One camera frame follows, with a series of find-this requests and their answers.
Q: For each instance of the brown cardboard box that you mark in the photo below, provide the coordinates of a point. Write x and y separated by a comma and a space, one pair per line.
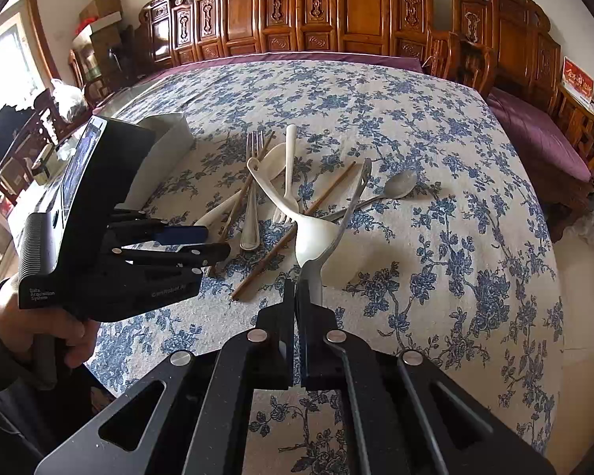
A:
101, 5
106, 49

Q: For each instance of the wooden bench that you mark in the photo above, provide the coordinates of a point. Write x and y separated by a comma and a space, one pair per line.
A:
581, 128

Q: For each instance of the blue floral tablecloth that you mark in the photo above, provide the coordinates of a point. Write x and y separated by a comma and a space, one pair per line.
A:
425, 282

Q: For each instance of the steel fork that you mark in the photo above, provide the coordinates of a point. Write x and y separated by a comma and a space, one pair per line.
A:
251, 227

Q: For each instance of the red framed plaque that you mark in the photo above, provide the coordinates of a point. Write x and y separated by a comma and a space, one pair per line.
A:
578, 79

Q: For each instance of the brown wooden chopstick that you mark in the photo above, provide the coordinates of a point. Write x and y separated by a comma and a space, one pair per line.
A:
227, 235
257, 271

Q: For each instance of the white plastic fork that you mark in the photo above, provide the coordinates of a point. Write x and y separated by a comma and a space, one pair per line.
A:
290, 168

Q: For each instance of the purple seat cushion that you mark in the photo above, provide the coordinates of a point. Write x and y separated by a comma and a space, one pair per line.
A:
534, 128

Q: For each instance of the person's left hand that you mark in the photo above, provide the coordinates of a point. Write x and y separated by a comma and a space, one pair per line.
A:
44, 326

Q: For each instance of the wooden rack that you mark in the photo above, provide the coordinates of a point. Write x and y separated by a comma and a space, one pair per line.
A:
79, 79

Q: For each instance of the large white plastic spoon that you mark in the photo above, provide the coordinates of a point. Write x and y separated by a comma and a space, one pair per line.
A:
312, 242

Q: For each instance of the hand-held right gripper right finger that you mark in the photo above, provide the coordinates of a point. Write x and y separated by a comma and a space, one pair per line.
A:
317, 346

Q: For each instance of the clear plastic bag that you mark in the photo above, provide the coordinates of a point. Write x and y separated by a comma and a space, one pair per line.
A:
69, 101

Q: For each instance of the window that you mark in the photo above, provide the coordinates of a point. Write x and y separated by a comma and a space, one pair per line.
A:
5, 59

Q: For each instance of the small carved wooden headboard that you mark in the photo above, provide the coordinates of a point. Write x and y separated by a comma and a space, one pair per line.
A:
161, 34

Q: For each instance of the wooden armchair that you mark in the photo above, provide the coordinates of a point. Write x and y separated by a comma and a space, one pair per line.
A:
472, 67
440, 54

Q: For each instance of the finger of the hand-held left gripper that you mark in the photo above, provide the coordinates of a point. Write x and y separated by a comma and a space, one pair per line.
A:
198, 253
183, 234

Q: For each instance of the slender white plastic spoon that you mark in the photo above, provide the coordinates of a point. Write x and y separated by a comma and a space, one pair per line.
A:
273, 161

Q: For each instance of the black bag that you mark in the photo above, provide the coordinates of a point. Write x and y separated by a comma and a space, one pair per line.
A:
5, 128

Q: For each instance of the dark wooden chair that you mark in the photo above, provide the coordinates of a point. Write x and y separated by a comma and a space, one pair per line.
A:
44, 118

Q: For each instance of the tall carved wooden panel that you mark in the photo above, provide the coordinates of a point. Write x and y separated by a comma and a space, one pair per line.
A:
361, 5

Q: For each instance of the white box with red print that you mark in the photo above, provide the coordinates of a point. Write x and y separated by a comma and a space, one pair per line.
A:
96, 27

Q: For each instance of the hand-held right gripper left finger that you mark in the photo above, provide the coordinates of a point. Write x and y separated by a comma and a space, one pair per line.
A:
277, 341

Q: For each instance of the person's dark clothing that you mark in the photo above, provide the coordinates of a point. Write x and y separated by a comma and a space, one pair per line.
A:
29, 420

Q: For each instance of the grey metal container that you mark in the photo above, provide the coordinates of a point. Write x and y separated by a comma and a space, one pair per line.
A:
171, 158

